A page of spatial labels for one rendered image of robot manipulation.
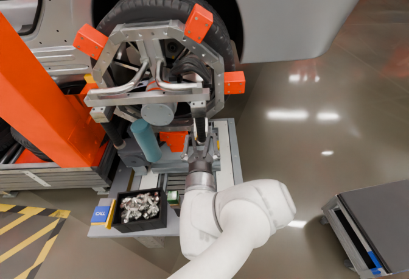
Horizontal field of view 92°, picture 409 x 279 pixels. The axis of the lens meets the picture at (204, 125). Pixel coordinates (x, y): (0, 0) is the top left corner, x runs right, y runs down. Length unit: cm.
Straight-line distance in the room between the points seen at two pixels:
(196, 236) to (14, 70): 77
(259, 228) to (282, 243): 103
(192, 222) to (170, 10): 69
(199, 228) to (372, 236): 92
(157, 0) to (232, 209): 71
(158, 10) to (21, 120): 67
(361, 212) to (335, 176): 52
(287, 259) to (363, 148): 108
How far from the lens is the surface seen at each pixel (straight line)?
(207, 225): 50
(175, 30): 75
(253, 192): 44
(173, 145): 116
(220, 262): 36
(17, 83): 92
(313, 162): 176
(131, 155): 131
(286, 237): 147
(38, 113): 96
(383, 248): 126
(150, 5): 83
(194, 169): 59
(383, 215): 133
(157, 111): 77
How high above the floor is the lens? 138
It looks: 48 degrees down
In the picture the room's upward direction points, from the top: 6 degrees counter-clockwise
